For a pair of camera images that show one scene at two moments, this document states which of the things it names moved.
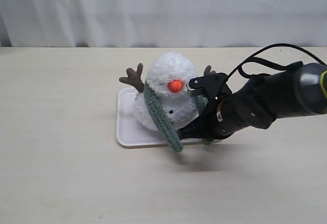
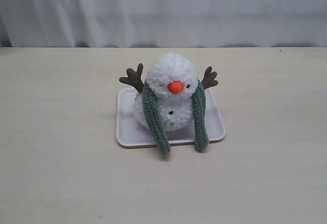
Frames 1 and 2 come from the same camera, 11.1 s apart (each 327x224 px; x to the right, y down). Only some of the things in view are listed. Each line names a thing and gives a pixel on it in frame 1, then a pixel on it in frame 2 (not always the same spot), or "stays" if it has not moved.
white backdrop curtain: (162, 13) stays
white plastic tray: (130, 133) stays
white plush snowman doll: (169, 76) stays
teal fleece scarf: (162, 114) -> (200, 131)
